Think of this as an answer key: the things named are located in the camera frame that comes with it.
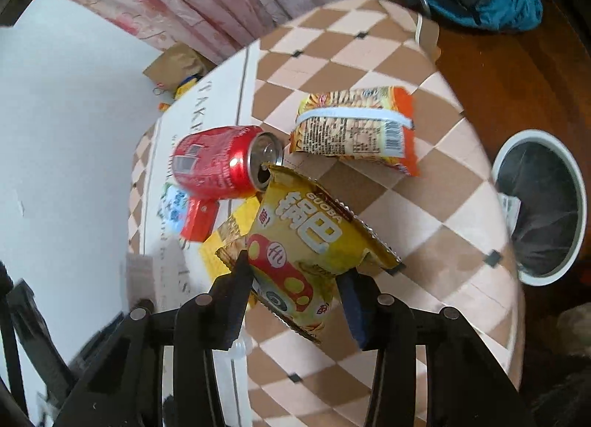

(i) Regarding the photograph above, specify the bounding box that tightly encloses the yellow snack packet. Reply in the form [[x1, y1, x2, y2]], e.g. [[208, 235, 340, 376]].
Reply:
[[215, 164, 407, 345]]

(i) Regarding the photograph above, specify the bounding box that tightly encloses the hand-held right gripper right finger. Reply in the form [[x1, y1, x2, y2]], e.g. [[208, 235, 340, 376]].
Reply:
[[336, 269, 536, 427]]

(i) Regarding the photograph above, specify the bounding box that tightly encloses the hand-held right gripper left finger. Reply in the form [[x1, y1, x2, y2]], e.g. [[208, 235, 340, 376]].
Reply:
[[51, 252, 254, 427]]

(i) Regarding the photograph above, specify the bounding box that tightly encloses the small red blue packet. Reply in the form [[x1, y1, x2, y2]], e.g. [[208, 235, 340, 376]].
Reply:
[[159, 183, 220, 243]]

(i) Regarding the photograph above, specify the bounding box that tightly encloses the red soda can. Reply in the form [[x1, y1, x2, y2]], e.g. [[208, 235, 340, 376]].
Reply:
[[170, 126, 283, 201]]

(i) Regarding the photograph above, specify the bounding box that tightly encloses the dark cloth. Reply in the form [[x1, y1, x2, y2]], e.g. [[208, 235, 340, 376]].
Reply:
[[526, 302, 591, 427]]

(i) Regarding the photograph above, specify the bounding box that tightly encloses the brown cardboard box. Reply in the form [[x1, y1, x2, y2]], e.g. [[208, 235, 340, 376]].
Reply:
[[142, 42, 218, 90]]

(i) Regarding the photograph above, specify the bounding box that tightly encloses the flat yellow wrapper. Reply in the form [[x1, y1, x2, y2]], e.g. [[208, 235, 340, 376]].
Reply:
[[199, 198, 262, 312]]

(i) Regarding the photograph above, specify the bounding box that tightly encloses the white round bin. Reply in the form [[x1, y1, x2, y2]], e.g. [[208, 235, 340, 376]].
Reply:
[[490, 130, 587, 287]]

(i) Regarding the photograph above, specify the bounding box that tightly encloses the checkered tablecloth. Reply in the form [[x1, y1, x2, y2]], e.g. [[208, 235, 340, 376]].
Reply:
[[127, 0, 527, 427]]

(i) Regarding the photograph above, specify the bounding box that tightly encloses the orange yellow noodle packet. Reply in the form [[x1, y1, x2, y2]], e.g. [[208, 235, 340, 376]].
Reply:
[[289, 86, 421, 177]]

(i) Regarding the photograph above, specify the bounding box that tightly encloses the small yellow object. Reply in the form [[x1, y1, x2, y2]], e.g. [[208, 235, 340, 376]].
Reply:
[[173, 76, 200, 101]]

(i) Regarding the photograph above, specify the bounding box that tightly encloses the black bin liner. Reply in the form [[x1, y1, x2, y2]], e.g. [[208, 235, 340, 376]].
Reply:
[[499, 141, 580, 276]]

